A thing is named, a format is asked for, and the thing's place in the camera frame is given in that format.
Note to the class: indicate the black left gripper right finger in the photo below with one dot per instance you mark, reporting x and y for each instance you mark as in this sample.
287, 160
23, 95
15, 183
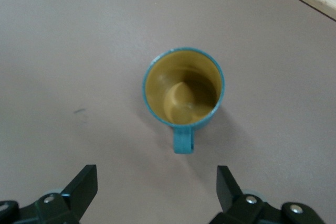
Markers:
228, 195

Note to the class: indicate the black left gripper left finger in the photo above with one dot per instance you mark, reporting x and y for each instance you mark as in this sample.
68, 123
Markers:
78, 190

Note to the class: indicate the dark teal cup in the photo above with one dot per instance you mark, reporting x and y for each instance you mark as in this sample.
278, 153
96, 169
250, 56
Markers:
183, 140

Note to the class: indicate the brown table cover mat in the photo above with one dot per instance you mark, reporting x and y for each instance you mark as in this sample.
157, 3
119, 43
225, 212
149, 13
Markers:
52, 51

